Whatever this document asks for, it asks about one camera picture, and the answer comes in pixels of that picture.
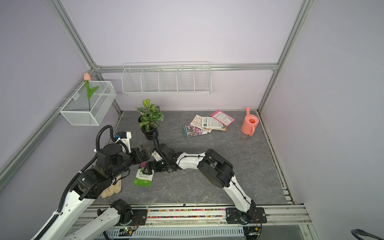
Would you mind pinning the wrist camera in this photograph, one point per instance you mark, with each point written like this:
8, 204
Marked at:
157, 156
125, 138

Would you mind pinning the white seed packet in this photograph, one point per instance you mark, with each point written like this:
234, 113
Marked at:
197, 122

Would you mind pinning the artificial pink tulip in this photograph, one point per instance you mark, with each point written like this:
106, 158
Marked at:
90, 91

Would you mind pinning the pink bordered seed packet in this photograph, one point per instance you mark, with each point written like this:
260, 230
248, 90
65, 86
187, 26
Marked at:
223, 118

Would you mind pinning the marigold seed packet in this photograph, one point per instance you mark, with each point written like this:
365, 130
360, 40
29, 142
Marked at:
209, 122

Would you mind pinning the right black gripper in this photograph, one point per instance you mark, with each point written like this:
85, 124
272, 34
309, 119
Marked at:
153, 168

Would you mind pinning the purple flowers seed packet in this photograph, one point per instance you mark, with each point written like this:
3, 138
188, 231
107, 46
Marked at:
192, 131

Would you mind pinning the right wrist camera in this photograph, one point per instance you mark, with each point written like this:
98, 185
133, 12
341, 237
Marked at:
157, 156

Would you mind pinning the green seed packet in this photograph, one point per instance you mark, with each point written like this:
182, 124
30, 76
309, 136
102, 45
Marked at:
144, 175

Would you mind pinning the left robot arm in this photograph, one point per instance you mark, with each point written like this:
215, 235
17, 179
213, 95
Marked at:
113, 157

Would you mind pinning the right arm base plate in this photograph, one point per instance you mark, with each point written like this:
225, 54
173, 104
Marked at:
253, 216

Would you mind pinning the white mesh basket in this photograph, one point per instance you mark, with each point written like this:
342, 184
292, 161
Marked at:
76, 110

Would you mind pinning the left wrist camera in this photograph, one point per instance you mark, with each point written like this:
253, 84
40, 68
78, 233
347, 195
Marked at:
125, 138

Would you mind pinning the potted green plant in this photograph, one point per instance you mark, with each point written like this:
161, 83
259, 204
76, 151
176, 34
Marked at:
150, 116

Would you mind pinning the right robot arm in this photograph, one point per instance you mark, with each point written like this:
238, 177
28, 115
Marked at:
212, 165

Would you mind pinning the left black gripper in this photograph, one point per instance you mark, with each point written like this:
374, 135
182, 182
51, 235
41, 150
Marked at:
146, 156

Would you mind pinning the aluminium front rail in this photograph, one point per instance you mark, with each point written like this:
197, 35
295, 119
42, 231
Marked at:
188, 222

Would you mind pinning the beige work glove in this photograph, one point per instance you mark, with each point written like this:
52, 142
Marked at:
112, 189

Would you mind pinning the pink watering can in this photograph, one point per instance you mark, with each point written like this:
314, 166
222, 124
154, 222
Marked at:
250, 123

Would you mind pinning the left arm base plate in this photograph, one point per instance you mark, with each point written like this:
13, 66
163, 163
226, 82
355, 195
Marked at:
134, 217

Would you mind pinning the white wire wall shelf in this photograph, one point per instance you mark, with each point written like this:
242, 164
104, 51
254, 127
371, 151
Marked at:
167, 78

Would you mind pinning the orange seed packet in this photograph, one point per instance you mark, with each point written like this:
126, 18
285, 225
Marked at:
222, 128

